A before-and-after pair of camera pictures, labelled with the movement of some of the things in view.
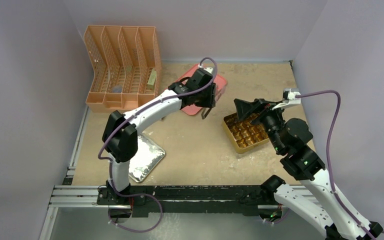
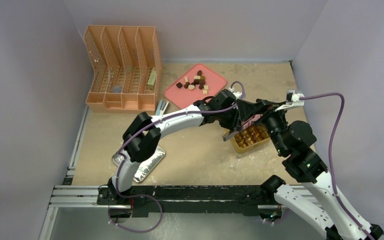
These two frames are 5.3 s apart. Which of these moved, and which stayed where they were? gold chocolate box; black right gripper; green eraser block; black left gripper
Moved: black left gripper
Stayed: green eraser block; gold chocolate box; black right gripper
